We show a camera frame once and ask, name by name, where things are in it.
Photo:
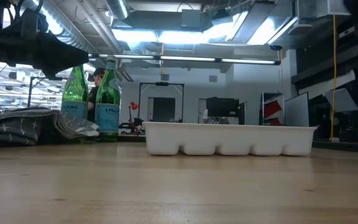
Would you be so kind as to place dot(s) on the white panel board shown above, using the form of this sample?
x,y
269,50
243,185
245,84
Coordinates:
x,y
296,110

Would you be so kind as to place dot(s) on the silver ceiling duct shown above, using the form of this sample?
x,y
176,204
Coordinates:
x,y
117,7

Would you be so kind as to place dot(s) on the grey tilted panel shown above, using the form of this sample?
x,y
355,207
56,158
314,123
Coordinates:
x,y
342,101

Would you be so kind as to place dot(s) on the white plastic cutlery tray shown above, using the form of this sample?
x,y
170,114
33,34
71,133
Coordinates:
x,y
228,138

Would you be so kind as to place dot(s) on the green glass bottle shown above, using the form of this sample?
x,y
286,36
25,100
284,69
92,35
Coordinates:
x,y
108,99
75,93

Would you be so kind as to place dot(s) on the red and white shelf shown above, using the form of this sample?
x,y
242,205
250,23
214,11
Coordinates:
x,y
272,109

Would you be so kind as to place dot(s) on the black rectangular rig frame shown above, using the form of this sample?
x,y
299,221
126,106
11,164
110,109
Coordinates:
x,y
162,84

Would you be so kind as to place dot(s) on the black monitor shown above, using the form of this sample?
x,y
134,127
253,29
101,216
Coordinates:
x,y
222,107

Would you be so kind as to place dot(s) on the red desk lamp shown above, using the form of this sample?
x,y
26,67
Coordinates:
x,y
133,107

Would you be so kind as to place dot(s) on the long ceiling light bar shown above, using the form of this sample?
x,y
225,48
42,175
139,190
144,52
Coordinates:
x,y
185,58

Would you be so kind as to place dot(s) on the grey checked dish towel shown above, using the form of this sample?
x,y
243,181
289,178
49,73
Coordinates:
x,y
26,124

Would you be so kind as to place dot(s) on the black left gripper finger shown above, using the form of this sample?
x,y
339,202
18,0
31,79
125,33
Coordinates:
x,y
53,74
67,56

